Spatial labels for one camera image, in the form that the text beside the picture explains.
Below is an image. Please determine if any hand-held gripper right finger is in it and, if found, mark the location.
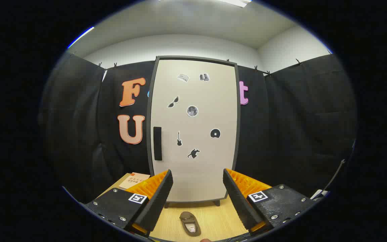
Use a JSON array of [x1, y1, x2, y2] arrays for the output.
[[223, 168, 316, 236]]

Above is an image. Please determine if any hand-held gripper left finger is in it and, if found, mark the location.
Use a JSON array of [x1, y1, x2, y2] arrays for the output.
[[85, 169, 174, 237]]

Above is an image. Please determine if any brown fuzzy shoe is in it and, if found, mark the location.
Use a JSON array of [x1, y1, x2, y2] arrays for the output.
[[179, 211, 202, 237]]

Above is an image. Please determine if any black door handle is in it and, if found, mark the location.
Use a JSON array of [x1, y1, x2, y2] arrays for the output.
[[153, 127, 163, 161]]

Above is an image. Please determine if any grey shoe cabinet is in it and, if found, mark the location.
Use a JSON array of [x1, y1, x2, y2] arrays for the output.
[[146, 55, 242, 207]]

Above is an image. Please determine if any beige orange cover book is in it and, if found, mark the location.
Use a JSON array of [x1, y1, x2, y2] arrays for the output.
[[119, 172, 151, 190]]

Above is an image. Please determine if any black backdrop cloth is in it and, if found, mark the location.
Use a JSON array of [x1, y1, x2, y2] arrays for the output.
[[39, 52, 358, 205]]

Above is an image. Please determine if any black metal stand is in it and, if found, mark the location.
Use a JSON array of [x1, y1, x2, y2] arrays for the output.
[[326, 159, 346, 192]]

